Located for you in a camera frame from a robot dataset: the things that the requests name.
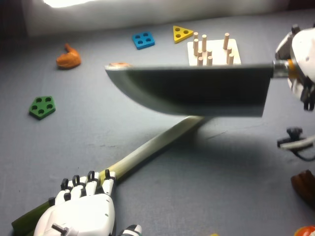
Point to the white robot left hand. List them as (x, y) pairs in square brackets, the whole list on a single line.
[(83, 211)]

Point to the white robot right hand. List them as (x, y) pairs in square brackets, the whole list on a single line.
[(304, 54)]

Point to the long green-white leek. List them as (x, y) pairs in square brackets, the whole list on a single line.
[(152, 147)]

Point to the steel cleaver knife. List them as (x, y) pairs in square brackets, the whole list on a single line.
[(197, 91)]

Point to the wooden peg board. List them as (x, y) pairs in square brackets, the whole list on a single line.
[(216, 46)]

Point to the green pentagon block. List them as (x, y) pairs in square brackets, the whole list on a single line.
[(42, 107)]

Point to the yellow triangle block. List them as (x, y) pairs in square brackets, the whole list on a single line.
[(181, 33)]

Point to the brown toy meat piece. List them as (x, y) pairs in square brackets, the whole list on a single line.
[(305, 186)]

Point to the orange toy chicken wing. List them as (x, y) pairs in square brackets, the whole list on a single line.
[(119, 64)]

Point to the orange toy chicken drumstick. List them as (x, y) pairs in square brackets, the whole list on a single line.
[(69, 60)]

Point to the blue four-hole square block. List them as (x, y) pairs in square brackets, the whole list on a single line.
[(143, 40)]

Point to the orange toy tart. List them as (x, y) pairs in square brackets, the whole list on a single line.
[(306, 231)]

